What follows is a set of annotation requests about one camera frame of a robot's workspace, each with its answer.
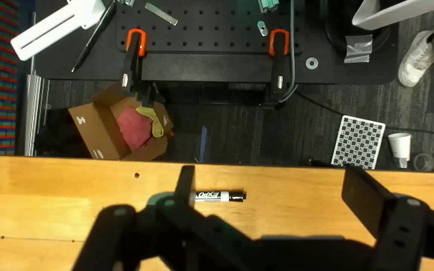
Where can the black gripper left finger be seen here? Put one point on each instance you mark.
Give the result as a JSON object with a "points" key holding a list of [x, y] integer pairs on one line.
{"points": [[185, 181]]}

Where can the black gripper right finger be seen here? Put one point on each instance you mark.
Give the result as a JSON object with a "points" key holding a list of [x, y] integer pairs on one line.
{"points": [[365, 198]]}

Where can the red cloth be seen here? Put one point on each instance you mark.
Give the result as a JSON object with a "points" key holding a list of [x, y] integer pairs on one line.
{"points": [[134, 128]]}

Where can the brown cardboard box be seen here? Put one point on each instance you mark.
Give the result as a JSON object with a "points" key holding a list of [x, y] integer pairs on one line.
{"points": [[97, 130]]}

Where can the black marker white label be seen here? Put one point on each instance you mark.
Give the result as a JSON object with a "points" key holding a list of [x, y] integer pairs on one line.
{"points": [[220, 196]]}

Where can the dotted calibration board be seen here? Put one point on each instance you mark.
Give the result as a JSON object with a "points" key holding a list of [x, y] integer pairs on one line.
{"points": [[357, 143]]}

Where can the white paper cup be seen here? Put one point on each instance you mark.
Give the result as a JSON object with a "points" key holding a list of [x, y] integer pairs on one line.
{"points": [[401, 145]]}

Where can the yellow rag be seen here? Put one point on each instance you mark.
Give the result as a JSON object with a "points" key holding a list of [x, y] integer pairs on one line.
{"points": [[155, 121]]}

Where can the orange black bar clamp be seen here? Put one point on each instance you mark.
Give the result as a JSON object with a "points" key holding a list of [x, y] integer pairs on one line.
{"points": [[279, 61], [133, 54]]}

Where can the metal washer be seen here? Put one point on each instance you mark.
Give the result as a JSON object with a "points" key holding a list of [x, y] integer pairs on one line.
{"points": [[312, 64]]}

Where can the white sneaker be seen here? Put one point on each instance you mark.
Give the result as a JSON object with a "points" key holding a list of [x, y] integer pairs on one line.
{"points": [[418, 58]]}

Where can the black perforated breadboard plate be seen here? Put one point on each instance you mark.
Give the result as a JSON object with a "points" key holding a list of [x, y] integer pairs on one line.
{"points": [[217, 30]]}

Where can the thin black rod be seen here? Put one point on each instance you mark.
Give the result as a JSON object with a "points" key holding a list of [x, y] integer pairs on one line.
{"points": [[92, 39]]}

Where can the grey duct tape piece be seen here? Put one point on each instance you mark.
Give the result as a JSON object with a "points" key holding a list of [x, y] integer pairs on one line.
{"points": [[357, 48]]}

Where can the white slotted plastic bracket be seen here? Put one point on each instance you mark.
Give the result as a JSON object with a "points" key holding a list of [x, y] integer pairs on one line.
{"points": [[51, 30]]}

